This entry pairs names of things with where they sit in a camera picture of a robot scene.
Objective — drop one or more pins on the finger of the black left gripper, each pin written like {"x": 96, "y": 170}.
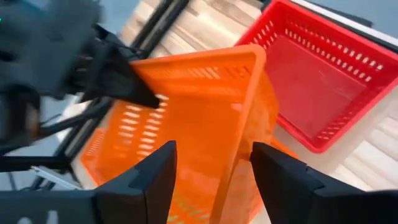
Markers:
{"x": 121, "y": 77}

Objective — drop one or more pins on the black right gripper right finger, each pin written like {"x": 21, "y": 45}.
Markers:
{"x": 295, "y": 196}

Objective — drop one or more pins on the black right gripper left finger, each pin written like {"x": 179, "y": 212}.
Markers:
{"x": 143, "y": 193}

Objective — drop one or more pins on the orange plastic basket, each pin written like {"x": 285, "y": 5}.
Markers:
{"x": 199, "y": 124}
{"x": 93, "y": 155}

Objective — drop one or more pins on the red plastic basket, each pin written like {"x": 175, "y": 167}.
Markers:
{"x": 311, "y": 87}

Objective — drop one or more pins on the black aluminium table frame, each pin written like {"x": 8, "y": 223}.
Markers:
{"x": 164, "y": 18}

